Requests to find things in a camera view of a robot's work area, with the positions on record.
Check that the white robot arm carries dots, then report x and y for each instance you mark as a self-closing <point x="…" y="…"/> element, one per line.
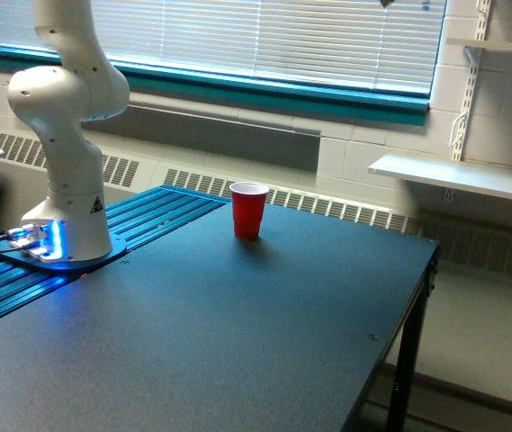
<point x="55" y="101"/>

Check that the red plastic cup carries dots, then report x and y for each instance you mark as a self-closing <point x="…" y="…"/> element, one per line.
<point x="248" y="203"/>

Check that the teal window sill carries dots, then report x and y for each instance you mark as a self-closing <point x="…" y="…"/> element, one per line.
<point x="276" y="96"/>

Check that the black table leg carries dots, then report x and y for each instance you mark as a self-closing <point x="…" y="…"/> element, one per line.
<point x="408" y="354"/>

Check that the white window blinds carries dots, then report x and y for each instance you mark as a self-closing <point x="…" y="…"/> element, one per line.
<point x="333" y="47"/>

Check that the white radiator vent cover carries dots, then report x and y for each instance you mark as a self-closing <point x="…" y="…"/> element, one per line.
<point x="461" y="243"/>

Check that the blue ribbed aluminium table section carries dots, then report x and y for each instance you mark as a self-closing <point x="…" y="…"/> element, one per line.
<point x="61" y="235"/>

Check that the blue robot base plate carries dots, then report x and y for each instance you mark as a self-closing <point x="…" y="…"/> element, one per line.
<point x="119" y="249"/>

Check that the lower white wall shelf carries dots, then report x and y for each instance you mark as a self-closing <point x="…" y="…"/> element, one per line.
<point x="465" y="176"/>

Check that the white wall shelf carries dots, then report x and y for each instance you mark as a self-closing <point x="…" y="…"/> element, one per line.
<point x="498" y="46"/>
<point x="465" y="176"/>

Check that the white slotted shelf rail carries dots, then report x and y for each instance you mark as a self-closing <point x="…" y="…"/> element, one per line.
<point x="472" y="50"/>

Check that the upper white wall shelf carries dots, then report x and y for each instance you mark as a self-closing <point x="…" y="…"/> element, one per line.
<point x="498" y="46"/>

